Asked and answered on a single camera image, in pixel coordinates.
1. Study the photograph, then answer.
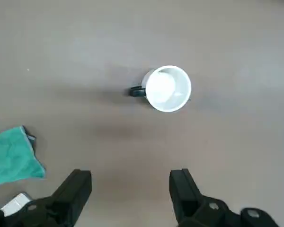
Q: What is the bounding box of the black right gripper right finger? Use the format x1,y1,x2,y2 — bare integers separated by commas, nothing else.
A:
169,168,279,227

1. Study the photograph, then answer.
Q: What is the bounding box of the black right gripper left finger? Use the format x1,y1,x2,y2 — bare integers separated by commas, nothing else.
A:
0,168,93,227

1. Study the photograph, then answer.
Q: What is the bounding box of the green cloth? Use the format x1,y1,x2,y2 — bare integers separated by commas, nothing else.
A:
0,125,47,189

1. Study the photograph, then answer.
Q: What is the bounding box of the small white block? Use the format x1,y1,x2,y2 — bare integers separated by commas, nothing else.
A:
0,192,33,217

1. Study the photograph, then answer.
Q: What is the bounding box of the white mug with black handle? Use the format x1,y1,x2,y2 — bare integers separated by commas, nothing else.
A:
128,65,193,113

